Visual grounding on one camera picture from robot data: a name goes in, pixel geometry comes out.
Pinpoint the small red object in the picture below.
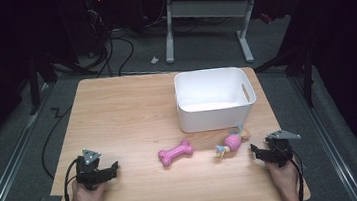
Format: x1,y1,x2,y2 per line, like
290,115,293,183
259,11,275,25

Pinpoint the black floor cable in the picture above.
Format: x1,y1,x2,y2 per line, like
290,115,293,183
36,104,82,181

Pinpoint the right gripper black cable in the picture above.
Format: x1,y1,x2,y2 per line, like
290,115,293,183
285,147,308,201

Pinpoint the pink bone toy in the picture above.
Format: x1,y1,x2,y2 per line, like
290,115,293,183
156,138,196,168

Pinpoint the metal floor rail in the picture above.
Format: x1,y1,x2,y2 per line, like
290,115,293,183
287,68,357,201
0,82,68,201

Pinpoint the white plastic basket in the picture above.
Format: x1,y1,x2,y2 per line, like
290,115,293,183
172,63,261,136

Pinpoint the black metal stand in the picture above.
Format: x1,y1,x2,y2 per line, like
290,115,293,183
23,47,103,117
251,40,320,114

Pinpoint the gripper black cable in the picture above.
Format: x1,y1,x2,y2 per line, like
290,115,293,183
285,147,308,201
60,158,83,201

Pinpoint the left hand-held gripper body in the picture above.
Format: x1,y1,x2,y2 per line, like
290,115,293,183
72,147,109,193

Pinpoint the grey tape strip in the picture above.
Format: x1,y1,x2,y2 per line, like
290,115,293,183
38,193,64,201

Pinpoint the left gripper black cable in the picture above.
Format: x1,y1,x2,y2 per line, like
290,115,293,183
60,158,83,201

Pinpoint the pink ball rope toy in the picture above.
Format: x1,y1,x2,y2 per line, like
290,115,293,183
212,123,255,160

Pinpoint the person's left hand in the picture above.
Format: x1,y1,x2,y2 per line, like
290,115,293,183
69,177,110,201

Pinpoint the person's right hand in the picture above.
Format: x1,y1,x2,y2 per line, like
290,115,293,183
264,157,302,201

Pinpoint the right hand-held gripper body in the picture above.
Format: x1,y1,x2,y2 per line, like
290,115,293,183
263,128,305,169

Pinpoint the bundle of black cables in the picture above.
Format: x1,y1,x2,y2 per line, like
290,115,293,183
82,0,138,80

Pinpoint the grey metal-legged desk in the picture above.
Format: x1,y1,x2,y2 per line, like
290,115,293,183
158,0,308,73

